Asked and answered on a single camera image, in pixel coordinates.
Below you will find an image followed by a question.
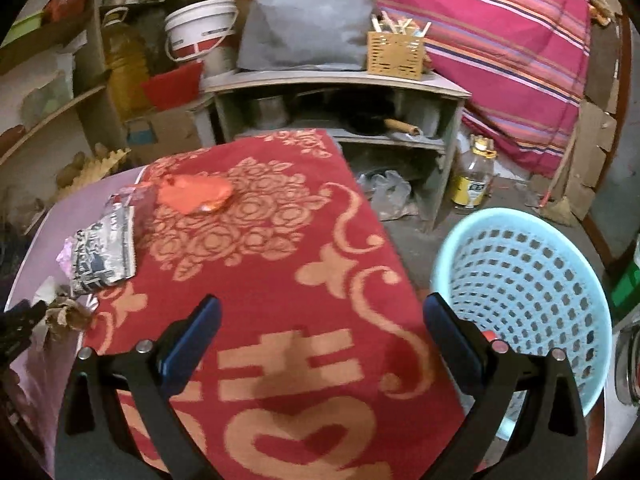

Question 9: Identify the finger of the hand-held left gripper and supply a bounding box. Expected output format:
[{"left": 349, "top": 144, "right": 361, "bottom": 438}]
[{"left": 0, "top": 299, "right": 51, "bottom": 368}]

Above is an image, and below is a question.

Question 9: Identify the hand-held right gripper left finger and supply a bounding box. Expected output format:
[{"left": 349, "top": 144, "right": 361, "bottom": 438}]
[{"left": 55, "top": 294, "right": 223, "bottom": 480}]

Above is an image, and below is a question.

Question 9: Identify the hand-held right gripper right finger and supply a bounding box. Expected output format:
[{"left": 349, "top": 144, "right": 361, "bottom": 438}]
[{"left": 422, "top": 292, "right": 591, "bottom": 480}]

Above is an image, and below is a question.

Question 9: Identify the brown paper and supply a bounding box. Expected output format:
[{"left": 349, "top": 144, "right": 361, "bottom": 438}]
[{"left": 44, "top": 295, "right": 93, "bottom": 331}]

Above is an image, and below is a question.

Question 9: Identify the light blue plastic basket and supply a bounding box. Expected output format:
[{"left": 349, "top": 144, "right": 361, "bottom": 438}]
[{"left": 431, "top": 207, "right": 613, "bottom": 441}]

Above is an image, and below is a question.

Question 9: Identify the silver black printed packet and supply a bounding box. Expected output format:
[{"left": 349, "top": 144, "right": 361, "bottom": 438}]
[{"left": 67, "top": 205, "right": 137, "bottom": 297}]

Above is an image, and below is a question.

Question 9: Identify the red patterned blanket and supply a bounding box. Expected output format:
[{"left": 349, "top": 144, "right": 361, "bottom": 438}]
[{"left": 82, "top": 129, "right": 481, "bottom": 480}]

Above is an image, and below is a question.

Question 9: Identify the orange foil wrapper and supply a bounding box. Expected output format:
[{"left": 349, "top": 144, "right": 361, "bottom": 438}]
[{"left": 159, "top": 172, "right": 233, "bottom": 215}]

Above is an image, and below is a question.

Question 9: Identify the clear plastic bag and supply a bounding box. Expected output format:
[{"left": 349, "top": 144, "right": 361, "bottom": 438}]
[{"left": 357, "top": 170, "right": 413, "bottom": 221}]

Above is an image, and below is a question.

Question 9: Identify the loose potato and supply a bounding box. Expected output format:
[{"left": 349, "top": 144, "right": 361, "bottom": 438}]
[{"left": 59, "top": 152, "right": 88, "bottom": 183}]

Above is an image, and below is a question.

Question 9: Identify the straw broom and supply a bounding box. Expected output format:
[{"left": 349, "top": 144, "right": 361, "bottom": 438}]
[{"left": 540, "top": 135, "right": 576, "bottom": 226}]

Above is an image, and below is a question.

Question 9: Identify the clear bottle yellow label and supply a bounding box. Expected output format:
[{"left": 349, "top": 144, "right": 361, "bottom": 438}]
[{"left": 452, "top": 135, "right": 497, "bottom": 209}]

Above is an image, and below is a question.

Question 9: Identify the steel vessel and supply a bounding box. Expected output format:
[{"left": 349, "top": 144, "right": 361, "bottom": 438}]
[{"left": 615, "top": 325, "right": 640, "bottom": 406}]

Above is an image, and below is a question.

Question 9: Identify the yellow egg tray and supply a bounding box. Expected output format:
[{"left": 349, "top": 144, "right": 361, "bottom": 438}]
[{"left": 55, "top": 147, "right": 132, "bottom": 196}]

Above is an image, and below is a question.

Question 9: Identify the green box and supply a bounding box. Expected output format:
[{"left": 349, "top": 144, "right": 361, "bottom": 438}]
[{"left": 612, "top": 265, "right": 640, "bottom": 306}]

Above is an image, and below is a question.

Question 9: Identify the cardboard box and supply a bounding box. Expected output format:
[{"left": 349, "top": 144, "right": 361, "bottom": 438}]
[{"left": 125, "top": 105, "right": 211, "bottom": 166}]

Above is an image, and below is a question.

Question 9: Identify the wooden shelf unit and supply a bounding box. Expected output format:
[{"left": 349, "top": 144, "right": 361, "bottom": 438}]
[{"left": 0, "top": 0, "right": 126, "bottom": 186}]

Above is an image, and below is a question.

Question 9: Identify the metal pot in cabinet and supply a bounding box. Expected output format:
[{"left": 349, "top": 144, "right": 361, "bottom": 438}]
[{"left": 245, "top": 94, "right": 291, "bottom": 128}]

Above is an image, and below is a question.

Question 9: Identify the red plastic bowl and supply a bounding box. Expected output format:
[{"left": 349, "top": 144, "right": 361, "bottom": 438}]
[{"left": 141, "top": 62, "right": 205, "bottom": 111}]

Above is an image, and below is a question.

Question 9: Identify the yellow cooking oil bottle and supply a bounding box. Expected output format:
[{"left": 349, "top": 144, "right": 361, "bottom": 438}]
[{"left": 102, "top": 7, "right": 151, "bottom": 118}]

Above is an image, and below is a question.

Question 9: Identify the small grey cabinet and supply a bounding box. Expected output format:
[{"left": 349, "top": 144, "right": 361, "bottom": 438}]
[{"left": 202, "top": 69, "right": 473, "bottom": 233}]

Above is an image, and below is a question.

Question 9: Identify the bamboo chopstick holder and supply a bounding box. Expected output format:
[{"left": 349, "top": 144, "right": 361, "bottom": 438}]
[{"left": 367, "top": 30, "right": 427, "bottom": 80}]

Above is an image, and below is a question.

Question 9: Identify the green plastic tray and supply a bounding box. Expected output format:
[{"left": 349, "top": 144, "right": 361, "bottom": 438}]
[{"left": 10, "top": 10, "right": 46, "bottom": 36}]

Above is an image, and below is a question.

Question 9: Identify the white plastic bucket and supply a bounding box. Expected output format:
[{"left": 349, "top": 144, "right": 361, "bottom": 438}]
[{"left": 164, "top": 0, "right": 238, "bottom": 63}]

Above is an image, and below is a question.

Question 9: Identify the red plastic container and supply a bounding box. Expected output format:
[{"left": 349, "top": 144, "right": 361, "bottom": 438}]
[{"left": 45, "top": 0, "right": 91, "bottom": 21}]

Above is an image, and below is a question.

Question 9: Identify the pink striped cloth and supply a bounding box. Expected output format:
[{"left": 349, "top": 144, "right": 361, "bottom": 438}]
[{"left": 235, "top": 0, "right": 593, "bottom": 178}]

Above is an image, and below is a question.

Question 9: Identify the grey fabric bag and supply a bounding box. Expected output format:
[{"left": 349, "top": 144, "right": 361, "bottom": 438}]
[{"left": 236, "top": 0, "right": 376, "bottom": 72}]

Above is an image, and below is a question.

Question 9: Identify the wooden handled utensil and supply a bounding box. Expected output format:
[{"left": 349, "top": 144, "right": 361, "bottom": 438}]
[{"left": 382, "top": 119, "right": 423, "bottom": 137}]

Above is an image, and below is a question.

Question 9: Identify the cardboard wall panel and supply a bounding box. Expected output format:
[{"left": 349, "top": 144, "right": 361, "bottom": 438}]
[{"left": 545, "top": 0, "right": 631, "bottom": 221}]

